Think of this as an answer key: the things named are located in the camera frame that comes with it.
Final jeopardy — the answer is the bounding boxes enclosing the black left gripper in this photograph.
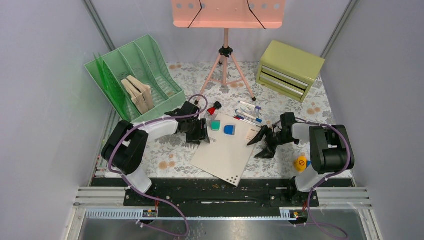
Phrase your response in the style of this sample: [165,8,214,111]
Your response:
[185,118,210,146]

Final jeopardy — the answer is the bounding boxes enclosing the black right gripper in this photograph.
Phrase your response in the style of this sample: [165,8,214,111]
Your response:
[247,125,298,160]

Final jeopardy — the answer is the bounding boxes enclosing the white sketch pad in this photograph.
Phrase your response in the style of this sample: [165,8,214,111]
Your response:
[190,113,260,187]

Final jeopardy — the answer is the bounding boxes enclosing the purple 52-storey treehouse book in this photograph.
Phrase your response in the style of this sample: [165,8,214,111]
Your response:
[121,79,149,115]

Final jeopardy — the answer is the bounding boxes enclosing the green plastic folder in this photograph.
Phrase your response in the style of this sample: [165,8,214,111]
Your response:
[94,54,131,121]

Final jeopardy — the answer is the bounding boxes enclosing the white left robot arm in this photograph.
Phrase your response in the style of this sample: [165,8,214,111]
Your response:
[101,101,210,206]

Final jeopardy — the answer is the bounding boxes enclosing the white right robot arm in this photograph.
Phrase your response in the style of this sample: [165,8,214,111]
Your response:
[247,112,355,206]

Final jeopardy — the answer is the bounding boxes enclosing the teal stamp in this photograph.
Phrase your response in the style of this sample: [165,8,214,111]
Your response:
[210,120,221,132]

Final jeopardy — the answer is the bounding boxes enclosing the floral table mat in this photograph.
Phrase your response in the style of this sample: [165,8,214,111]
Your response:
[141,62,336,179]

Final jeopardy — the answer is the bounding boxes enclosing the blue stamp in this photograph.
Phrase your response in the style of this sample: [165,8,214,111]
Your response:
[223,125,236,136]

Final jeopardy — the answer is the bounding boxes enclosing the red and black stamp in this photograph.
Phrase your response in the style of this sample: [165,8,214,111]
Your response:
[207,101,222,116]

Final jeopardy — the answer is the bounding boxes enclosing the dark blue whiteboard marker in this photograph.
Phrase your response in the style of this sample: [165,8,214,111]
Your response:
[236,115,262,128]

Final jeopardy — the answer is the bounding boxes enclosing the blue cap whiteboard marker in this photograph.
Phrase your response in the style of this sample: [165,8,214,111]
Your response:
[238,101,262,110]

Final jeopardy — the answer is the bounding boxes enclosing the red whiteboard marker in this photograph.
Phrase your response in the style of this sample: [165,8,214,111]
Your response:
[234,116,253,124]

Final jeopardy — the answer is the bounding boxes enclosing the yellow blue green toy block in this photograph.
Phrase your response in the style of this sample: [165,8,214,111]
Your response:
[293,155,311,172]

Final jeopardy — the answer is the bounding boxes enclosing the yellow-green drawer cabinet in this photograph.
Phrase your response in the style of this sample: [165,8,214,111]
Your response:
[256,40,325,103]

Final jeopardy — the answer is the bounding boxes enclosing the green plastic file organizer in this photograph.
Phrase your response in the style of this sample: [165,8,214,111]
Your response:
[84,34,186,123]

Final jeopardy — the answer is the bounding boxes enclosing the pink music stand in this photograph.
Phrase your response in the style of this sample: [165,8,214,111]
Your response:
[171,0,286,101]

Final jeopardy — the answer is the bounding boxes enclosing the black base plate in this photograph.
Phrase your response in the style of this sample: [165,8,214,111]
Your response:
[91,176,355,219]

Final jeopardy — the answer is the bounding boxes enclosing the grey cable duct rail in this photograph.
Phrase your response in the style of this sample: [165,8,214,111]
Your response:
[85,208,300,221]

